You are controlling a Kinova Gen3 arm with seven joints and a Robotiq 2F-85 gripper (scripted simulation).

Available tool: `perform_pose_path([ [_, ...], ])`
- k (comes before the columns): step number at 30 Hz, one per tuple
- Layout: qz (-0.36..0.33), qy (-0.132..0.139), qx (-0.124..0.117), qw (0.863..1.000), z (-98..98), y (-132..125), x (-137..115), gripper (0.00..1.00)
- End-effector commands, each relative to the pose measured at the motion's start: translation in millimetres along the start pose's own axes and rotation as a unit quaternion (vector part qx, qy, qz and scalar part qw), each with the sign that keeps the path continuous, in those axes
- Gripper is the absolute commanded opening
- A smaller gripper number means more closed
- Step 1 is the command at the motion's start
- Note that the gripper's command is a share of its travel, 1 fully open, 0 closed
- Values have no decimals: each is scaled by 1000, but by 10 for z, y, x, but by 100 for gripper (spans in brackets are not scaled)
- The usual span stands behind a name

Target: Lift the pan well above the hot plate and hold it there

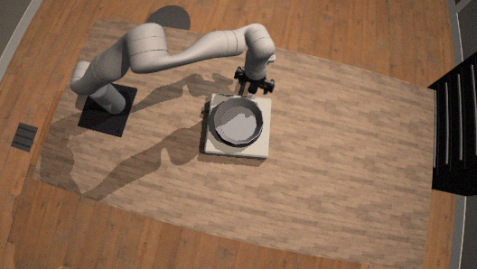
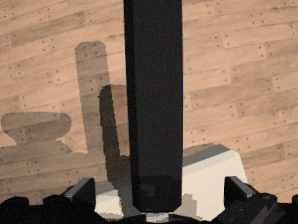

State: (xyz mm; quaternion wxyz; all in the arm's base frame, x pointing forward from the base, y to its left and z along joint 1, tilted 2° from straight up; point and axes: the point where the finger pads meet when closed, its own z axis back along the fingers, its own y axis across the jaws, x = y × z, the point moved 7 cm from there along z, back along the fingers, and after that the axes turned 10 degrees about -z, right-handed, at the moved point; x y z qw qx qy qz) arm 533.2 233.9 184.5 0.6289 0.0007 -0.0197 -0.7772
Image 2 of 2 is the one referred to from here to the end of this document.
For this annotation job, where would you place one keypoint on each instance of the grey frying pan with black handle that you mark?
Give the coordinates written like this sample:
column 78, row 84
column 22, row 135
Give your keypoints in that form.
column 153, row 33

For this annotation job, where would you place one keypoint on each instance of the white hot plate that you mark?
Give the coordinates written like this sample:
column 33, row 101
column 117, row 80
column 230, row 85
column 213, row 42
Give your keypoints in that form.
column 202, row 188

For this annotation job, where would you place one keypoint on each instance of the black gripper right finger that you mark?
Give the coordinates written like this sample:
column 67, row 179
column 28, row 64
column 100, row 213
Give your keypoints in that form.
column 264, row 208

